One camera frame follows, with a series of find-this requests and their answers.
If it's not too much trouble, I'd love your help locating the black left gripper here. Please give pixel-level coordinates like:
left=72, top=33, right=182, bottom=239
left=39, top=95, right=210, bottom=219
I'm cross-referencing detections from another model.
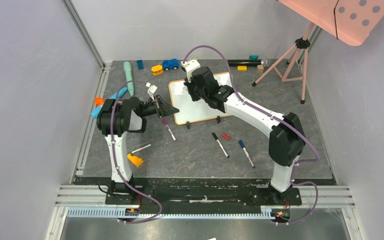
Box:
left=140, top=95, right=180, bottom=119

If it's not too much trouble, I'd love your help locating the purple capped whiteboard marker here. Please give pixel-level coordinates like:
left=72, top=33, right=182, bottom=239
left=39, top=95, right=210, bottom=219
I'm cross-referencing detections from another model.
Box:
left=162, top=118, right=177, bottom=142

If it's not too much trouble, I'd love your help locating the white whiteboard orange frame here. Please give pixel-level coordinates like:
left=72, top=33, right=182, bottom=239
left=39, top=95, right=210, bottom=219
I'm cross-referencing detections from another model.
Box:
left=168, top=79, right=229, bottom=125

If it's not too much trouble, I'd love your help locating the red marker cap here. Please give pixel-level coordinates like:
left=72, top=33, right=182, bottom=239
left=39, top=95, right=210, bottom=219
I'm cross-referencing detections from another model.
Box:
left=221, top=133, right=231, bottom=140

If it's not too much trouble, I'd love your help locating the blue capped whiteboard marker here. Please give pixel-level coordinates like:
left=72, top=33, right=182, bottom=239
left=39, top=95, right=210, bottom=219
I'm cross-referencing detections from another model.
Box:
left=238, top=139, right=256, bottom=168

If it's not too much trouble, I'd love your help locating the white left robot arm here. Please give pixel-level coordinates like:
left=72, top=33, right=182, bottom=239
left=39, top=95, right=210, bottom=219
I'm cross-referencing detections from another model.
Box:
left=96, top=95, right=180, bottom=204

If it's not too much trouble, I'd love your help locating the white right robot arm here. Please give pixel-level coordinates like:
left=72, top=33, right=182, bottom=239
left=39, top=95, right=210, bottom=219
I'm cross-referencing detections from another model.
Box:
left=183, top=65, right=305, bottom=204

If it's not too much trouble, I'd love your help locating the green capped whiteboard marker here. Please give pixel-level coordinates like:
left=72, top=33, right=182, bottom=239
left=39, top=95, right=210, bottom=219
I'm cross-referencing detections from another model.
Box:
left=123, top=143, right=152, bottom=156

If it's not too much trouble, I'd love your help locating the black capped whiteboard marker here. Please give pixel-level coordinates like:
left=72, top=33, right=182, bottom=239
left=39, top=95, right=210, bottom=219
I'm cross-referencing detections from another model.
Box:
left=211, top=132, right=230, bottom=158

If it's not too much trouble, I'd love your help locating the black cylinder tube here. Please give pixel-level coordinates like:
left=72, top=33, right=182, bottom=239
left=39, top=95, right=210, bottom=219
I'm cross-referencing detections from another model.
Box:
left=227, top=59, right=263, bottom=67

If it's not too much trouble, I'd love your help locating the blue toy car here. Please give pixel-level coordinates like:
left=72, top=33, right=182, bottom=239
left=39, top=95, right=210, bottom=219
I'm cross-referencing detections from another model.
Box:
left=162, top=58, right=180, bottom=71

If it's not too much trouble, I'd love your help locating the yellow oval toy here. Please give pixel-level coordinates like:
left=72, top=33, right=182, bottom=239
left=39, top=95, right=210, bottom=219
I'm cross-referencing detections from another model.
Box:
left=151, top=64, right=164, bottom=76

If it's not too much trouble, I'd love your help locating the yellow rectangular block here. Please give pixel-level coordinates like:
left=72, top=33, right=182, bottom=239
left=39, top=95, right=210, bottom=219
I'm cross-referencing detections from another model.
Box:
left=237, top=65, right=248, bottom=72

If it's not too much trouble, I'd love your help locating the dark blue block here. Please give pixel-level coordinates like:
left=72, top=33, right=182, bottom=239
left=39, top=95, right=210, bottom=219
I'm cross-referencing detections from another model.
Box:
left=136, top=60, right=145, bottom=70

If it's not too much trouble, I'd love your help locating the orange wedge block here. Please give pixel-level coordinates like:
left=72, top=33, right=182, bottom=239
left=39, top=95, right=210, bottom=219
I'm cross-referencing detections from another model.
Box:
left=127, top=153, right=144, bottom=167

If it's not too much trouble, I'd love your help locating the teal block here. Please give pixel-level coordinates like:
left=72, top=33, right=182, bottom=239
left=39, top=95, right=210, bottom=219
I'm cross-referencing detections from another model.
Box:
left=248, top=55, right=259, bottom=60

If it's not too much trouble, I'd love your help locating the mint green toy tube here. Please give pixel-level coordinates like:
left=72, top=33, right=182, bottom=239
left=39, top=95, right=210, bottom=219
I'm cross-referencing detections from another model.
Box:
left=123, top=61, right=135, bottom=97

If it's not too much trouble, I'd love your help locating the beige wooden cube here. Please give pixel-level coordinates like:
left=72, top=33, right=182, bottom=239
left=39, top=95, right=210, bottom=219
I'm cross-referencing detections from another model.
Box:
left=256, top=65, right=265, bottom=73

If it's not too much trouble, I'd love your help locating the orange toy piece left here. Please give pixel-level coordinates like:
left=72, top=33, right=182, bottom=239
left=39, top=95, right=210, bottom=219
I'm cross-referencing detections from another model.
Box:
left=94, top=97, right=105, bottom=107

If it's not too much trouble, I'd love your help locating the clear plastic ball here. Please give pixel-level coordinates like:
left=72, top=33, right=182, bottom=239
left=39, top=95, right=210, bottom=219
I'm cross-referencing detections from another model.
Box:
left=261, top=58, right=272, bottom=68

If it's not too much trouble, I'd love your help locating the light blue toy tube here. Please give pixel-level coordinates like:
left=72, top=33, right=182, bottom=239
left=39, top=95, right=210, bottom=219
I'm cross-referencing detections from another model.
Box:
left=90, top=87, right=128, bottom=119

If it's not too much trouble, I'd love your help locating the pink tripod stand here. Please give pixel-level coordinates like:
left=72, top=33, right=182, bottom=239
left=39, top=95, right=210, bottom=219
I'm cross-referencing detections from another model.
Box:
left=251, top=22, right=315, bottom=105

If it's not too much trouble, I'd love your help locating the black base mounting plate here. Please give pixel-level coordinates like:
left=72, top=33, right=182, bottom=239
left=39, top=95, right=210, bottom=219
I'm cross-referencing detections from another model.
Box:
left=72, top=177, right=304, bottom=216

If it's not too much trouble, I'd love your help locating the pink perforated board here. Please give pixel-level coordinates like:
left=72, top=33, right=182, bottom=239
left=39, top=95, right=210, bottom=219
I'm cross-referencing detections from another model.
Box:
left=279, top=0, right=384, bottom=47

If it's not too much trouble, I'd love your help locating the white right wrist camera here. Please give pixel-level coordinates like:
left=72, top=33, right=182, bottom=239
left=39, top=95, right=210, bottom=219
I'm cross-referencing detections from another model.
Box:
left=180, top=59, right=201, bottom=83

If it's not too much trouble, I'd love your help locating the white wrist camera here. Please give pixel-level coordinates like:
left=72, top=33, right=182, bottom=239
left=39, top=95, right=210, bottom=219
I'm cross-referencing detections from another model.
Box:
left=180, top=59, right=201, bottom=83
left=145, top=82, right=158, bottom=101

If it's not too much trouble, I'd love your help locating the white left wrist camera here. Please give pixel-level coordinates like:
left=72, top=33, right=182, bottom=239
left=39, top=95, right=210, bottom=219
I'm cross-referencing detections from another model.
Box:
left=145, top=82, right=158, bottom=101

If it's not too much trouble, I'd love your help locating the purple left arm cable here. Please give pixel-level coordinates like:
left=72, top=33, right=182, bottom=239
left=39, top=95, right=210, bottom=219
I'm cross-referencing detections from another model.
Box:
left=109, top=79, right=164, bottom=225

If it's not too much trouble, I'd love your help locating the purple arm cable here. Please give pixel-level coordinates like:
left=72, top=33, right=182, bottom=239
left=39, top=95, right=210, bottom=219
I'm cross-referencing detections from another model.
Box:
left=109, top=79, right=164, bottom=225
left=182, top=45, right=321, bottom=227

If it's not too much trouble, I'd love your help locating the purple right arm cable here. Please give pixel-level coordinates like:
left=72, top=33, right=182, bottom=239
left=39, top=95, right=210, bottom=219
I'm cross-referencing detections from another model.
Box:
left=182, top=45, right=321, bottom=227

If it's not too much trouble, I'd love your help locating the white comb cable duct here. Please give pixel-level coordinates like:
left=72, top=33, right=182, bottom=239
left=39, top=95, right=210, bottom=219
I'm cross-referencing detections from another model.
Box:
left=66, top=206, right=275, bottom=220

